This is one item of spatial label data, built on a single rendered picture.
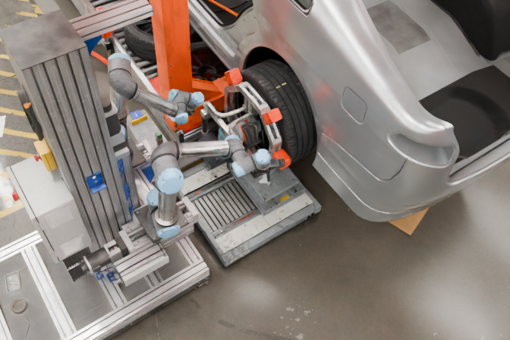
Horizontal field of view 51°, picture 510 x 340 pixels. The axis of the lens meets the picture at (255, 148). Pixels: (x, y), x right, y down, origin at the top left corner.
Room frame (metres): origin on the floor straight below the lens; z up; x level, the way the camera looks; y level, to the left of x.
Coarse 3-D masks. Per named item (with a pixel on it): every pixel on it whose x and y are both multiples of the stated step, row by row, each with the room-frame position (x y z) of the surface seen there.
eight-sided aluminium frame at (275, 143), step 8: (232, 88) 2.24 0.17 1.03; (240, 88) 2.18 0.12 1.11; (248, 88) 2.19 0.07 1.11; (224, 96) 2.32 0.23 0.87; (232, 96) 2.32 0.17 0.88; (248, 96) 2.11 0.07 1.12; (256, 96) 2.12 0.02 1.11; (224, 104) 2.31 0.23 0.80; (232, 104) 2.31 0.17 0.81; (256, 104) 2.06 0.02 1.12; (264, 104) 2.06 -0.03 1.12; (264, 112) 2.01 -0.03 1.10; (232, 120) 2.26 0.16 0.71; (264, 128) 1.97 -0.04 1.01; (272, 128) 1.98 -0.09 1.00; (272, 136) 1.93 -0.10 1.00; (280, 136) 1.95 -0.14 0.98; (272, 144) 1.90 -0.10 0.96; (280, 144) 1.92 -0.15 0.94; (248, 152) 2.08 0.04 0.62; (272, 152) 1.89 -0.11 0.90
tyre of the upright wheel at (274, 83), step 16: (272, 64) 2.36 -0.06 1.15; (256, 80) 2.20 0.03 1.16; (272, 80) 2.20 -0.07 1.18; (288, 80) 2.21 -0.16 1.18; (272, 96) 2.09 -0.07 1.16; (288, 96) 2.11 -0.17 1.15; (304, 96) 2.14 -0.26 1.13; (288, 112) 2.03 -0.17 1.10; (304, 112) 2.06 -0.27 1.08; (288, 128) 1.96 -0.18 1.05; (304, 128) 2.00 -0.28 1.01; (288, 144) 1.92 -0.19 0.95; (304, 144) 1.97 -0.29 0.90
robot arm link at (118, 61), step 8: (112, 56) 2.00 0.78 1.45; (120, 56) 2.00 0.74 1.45; (112, 64) 1.94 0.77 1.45; (120, 64) 1.94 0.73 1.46; (128, 64) 1.97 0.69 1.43; (128, 72) 1.91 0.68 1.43; (112, 96) 1.93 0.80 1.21; (120, 96) 1.93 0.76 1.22; (120, 104) 1.93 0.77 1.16; (120, 112) 1.92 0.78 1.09; (120, 120) 1.91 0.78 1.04
